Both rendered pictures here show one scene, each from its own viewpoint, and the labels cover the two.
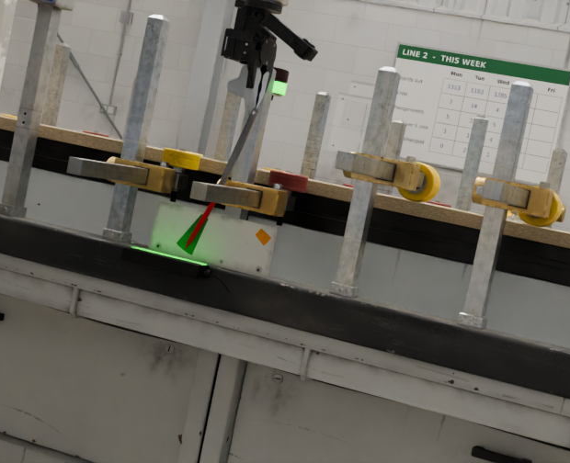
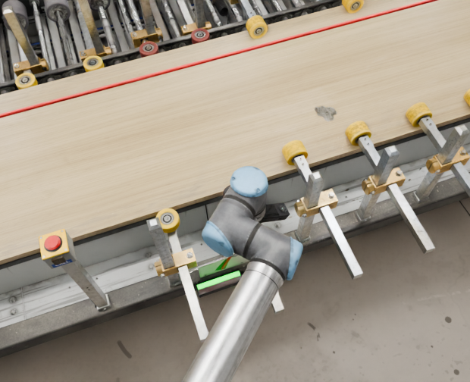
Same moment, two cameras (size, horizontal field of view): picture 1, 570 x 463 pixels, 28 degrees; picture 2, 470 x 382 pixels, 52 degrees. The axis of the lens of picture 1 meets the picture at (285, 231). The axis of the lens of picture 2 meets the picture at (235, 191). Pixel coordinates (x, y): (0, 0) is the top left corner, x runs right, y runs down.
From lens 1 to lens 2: 2.32 m
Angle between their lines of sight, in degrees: 64
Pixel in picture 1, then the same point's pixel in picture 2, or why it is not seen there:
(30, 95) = (85, 283)
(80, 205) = (101, 245)
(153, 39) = (159, 235)
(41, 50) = (77, 270)
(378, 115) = (315, 195)
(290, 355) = not seen: hidden behind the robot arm
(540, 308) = (361, 163)
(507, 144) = (385, 174)
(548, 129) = not seen: outside the picture
